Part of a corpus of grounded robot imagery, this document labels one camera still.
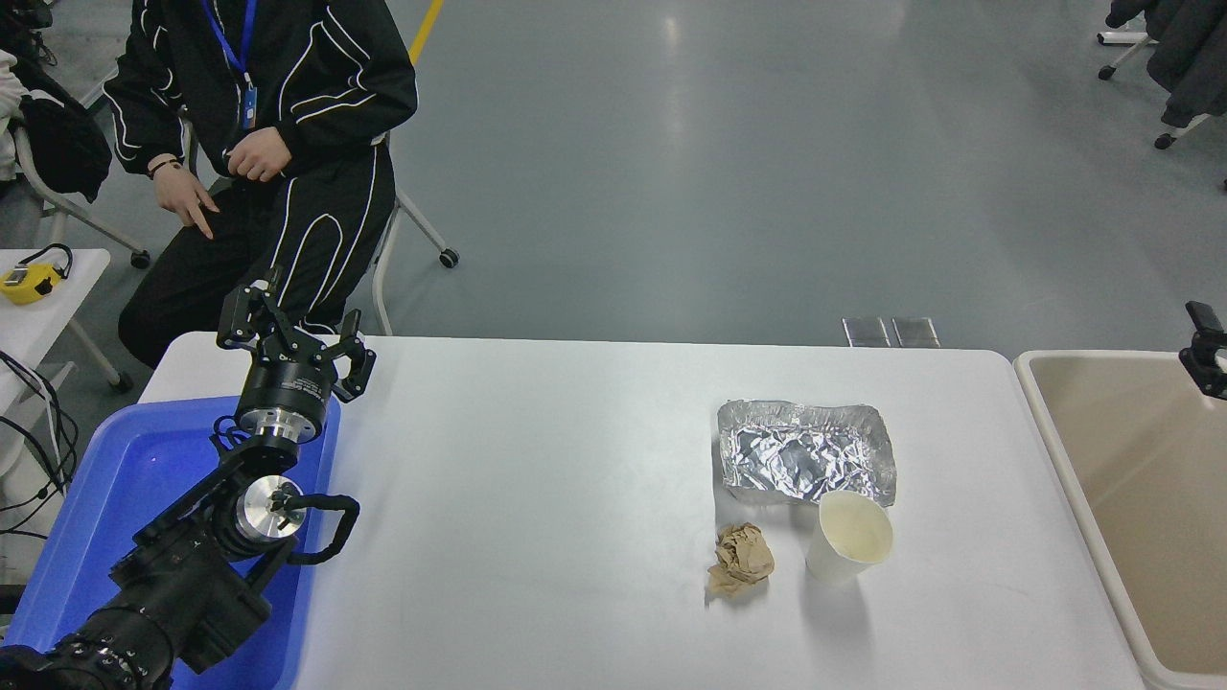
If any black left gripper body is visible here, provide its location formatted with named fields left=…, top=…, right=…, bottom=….
left=237, top=346, right=337, bottom=419

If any white paper cup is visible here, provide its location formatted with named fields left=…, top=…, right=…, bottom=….
left=805, top=491, right=894, bottom=584

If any person's right hand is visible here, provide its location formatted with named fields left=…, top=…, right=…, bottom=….
left=152, top=161, right=220, bottom=241

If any person's left hand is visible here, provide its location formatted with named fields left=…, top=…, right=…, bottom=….
left=226, top=127, right=291, bottom=184

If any large pale bin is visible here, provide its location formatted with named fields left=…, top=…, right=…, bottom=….
left=1013, top=350, right=1227, bottom=690

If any white-framed wheeled chair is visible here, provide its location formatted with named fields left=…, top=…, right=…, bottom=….
left=369, top=134, right=461, bottom=337

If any grey-framed chair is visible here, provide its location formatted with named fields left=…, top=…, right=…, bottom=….
left=12, top=125, right=152, bottom=270

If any blue plastic tray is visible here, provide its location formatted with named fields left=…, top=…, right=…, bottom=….
left=3, top=396, right=342, bottom=690

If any white side table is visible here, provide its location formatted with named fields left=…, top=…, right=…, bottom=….
left=0, top=247, right=135, bottom=415

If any seated person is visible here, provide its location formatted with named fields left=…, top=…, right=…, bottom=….
left=103, top=0, right=419, bottom=370

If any yellow handheld device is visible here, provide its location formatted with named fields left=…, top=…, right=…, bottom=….
left=0, top=243, right=75, bottom=307

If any black jacket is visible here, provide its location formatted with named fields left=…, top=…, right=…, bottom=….
left=0, top=0, right=114, bottom=203

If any dark hanging clothing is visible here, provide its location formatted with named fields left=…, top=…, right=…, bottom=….
left=1105, top=0, right=1227, bottom=131

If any crumpled silver foil tray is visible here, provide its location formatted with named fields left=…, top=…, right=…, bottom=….
left=716, top=400, right=898, bottom=508

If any crumpled tan paper ball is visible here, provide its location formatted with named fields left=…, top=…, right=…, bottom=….
left=707, top=522, right=776, bottom=597

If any blue lanyard with badge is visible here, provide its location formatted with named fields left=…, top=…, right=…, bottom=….
left=199, top=0, right=261, bottom=131

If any black cable bundle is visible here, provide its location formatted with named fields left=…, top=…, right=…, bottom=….
left=0, top=350, right=81, bottom=540

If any white wheeled chair frame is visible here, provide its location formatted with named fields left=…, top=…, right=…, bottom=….
left=1097, top=29, right=1211, bottom=150

